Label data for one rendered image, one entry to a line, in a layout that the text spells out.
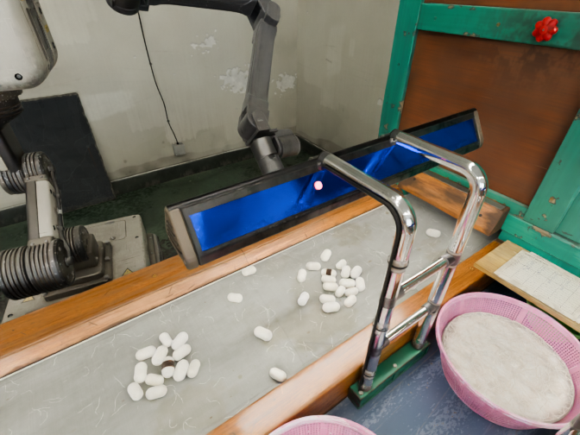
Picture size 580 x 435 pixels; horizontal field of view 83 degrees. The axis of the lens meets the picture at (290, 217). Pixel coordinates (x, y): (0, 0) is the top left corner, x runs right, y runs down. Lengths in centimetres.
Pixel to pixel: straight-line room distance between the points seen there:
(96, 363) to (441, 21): 107
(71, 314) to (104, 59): 192
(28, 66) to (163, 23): 168
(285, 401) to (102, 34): 227
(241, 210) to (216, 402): 36
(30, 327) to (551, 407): 97
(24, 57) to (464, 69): 100
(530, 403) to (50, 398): 82
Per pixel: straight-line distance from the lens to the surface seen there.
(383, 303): 49
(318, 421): 61
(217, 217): 41
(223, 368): 68
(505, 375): 78
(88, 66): 251
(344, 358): 66
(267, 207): 43
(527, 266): 95
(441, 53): 102
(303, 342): 70
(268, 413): 61
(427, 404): 76
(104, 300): 83
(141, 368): 70
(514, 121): 95
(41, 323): 85
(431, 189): 103
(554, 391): 81
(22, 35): 96
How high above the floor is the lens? 132
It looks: 36 degrees down
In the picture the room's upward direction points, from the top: straight up
